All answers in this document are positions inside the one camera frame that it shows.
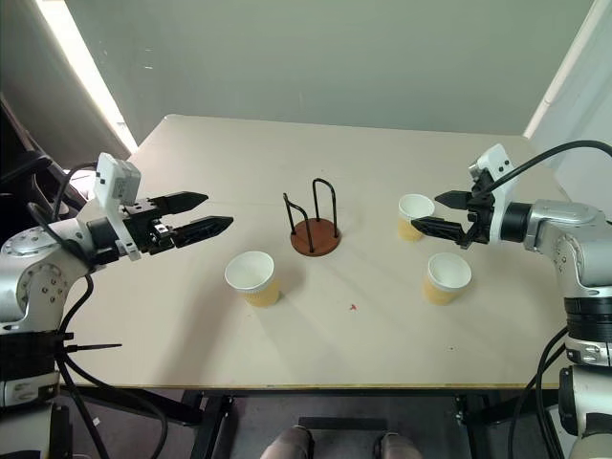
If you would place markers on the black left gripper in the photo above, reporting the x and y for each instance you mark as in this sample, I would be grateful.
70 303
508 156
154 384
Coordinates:
143 229

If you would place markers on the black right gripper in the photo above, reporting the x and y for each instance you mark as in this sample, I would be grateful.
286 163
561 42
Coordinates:
480 215

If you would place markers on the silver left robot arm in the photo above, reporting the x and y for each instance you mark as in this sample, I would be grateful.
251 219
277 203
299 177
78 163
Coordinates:
28 287

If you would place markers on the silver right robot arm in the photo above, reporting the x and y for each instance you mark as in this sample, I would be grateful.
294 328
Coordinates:
569 239

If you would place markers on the yellow ribbed paper cup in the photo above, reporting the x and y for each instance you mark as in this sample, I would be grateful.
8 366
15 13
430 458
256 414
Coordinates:
260 294
437 294
407 232

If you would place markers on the black zip tie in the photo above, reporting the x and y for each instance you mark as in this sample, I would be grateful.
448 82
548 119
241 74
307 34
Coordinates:
95 346

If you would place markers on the dark chair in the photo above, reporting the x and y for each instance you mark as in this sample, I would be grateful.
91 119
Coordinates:
19 162

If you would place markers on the dark rounded shape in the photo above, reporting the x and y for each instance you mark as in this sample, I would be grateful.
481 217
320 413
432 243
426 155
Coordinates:
289 444

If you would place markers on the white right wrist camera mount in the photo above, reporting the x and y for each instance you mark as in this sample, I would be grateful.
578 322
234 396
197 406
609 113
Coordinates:
498 158

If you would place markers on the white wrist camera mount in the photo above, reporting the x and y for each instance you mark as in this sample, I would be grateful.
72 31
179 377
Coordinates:
108 186
498 158

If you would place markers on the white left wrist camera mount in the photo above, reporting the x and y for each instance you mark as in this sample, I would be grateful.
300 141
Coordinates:
108 186

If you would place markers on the white wall conduit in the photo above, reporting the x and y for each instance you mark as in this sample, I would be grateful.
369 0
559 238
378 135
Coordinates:
550 88

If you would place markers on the black metal table frame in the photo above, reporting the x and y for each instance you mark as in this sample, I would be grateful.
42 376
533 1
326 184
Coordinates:
210 421

